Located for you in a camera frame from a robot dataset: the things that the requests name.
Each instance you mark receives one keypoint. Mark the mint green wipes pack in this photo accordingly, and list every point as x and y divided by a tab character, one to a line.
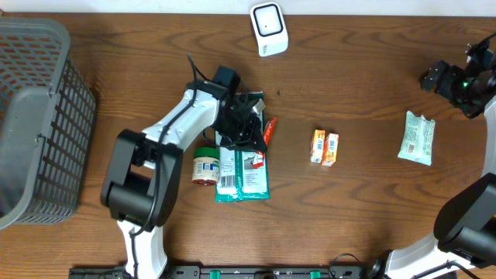
417	140

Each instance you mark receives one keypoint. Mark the green-lidded small jar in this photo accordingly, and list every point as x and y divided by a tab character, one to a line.
206	166

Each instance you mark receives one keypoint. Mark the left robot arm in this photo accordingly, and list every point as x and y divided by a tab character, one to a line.
141	185

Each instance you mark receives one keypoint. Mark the green 3M adhesive package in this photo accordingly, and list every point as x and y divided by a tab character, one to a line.
239	180

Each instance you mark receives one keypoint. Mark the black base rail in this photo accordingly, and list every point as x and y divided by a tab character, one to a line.
195	272

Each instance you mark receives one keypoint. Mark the orange tissue pack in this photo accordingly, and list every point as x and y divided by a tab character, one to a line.
317	146
330	150

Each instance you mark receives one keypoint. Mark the white barcode scanner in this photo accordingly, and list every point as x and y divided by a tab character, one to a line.
269	29

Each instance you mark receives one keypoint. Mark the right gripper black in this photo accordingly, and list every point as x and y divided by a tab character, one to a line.
452	73

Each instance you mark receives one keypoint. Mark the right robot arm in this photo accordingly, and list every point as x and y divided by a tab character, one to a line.
463	237

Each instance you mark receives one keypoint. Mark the grey plastic mesh basket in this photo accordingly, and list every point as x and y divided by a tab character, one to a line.
48	114

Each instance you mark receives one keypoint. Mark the red adhesive tube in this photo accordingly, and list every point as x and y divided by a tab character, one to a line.
259	159

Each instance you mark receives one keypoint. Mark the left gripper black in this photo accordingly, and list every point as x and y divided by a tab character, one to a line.
253	132

